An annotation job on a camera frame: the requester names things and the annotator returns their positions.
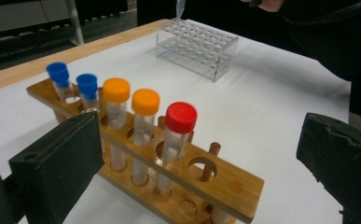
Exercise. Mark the orange-capped test tube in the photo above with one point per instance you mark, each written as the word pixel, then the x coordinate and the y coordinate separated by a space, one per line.
pixel 116 90
pixel 145 101

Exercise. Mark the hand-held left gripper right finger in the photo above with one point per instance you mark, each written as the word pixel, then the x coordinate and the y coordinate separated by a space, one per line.
pixel 340 165

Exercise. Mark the wooden test tube rack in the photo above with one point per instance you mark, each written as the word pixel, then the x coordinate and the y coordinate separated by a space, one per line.
pixel 231 189

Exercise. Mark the clear acrylic test tube rack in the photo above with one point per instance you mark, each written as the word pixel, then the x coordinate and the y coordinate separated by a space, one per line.
pixel 200 49

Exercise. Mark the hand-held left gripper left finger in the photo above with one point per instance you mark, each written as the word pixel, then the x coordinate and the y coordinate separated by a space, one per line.
pixel 53 168

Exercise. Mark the grey metal desk frame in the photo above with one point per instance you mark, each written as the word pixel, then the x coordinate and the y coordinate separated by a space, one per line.
pixel 74 25

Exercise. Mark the blue-capped test tube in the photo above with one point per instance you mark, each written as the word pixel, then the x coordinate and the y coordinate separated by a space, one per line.
pixel 58 74
pixel 87 86

